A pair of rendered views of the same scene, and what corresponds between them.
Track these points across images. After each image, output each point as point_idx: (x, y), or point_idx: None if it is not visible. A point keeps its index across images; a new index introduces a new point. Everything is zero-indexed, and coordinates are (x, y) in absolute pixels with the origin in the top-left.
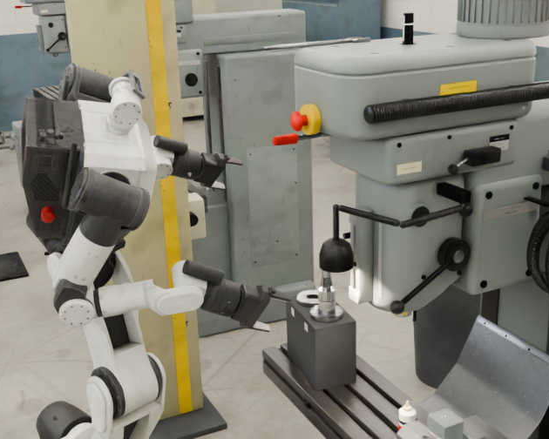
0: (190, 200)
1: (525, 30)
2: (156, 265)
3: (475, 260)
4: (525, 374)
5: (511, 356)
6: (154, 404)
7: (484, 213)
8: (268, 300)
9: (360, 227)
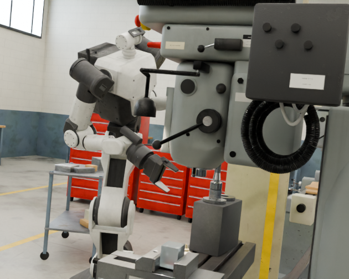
0: (304, 196)
1: None
2: (257, 221)
3: (227, 132)
4: (297, 273)
5: (303, 262)
6: (124, 231)
7: (236, 94)
8: (160, 164)
9: (167, 97)
